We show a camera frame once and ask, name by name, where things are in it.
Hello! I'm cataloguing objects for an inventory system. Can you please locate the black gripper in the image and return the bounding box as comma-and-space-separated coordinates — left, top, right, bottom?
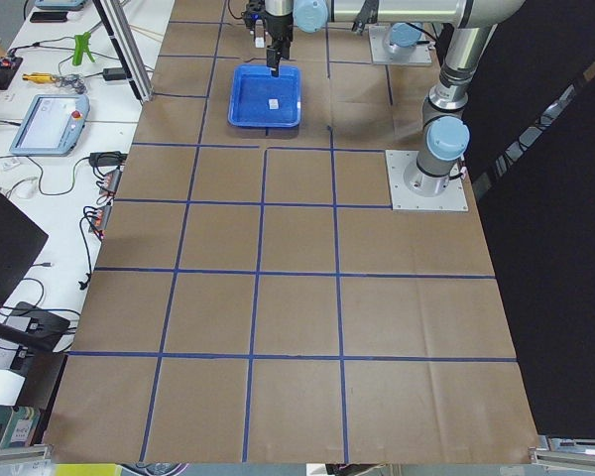
265, 0, 294, 77
242, 0, 265, 48

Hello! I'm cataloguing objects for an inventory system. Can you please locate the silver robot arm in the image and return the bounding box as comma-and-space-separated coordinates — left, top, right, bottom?
240, 1, 429, 62
243, 1, 523, 197

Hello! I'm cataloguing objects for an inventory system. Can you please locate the blue plastic tray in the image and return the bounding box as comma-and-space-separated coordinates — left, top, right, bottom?
228, 64, 301, 128

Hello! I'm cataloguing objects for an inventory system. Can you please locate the black power adapter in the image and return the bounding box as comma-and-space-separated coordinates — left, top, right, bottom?
101, 67, 128, 81

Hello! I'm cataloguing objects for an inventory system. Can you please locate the green clamp tool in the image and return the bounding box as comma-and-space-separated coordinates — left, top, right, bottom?
71, 32, 95, 66

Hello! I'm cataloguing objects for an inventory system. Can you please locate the yellow tool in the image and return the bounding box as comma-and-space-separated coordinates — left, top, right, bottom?
22, 72, 57, 84

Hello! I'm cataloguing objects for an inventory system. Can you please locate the teach pendant tablet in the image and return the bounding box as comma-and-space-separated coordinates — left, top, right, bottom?
9, 94, 90, 157

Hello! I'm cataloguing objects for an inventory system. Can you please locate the white computer mouse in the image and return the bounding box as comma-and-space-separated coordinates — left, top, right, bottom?
15, 179, 37, 199

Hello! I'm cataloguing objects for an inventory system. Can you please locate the black monitor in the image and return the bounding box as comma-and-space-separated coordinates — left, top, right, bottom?
0, 192, 49, 307

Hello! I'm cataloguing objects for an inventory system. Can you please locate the black monitor base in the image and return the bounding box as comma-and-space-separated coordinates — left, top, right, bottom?
0, 302, 70, 352

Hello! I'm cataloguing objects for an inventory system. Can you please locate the aluminium frame post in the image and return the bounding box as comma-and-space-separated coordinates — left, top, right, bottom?
93, 0, 154, 104

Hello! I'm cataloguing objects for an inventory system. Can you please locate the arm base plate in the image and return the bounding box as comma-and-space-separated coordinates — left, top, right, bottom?
369, 23, 432, 66
385, 150, 469, 212

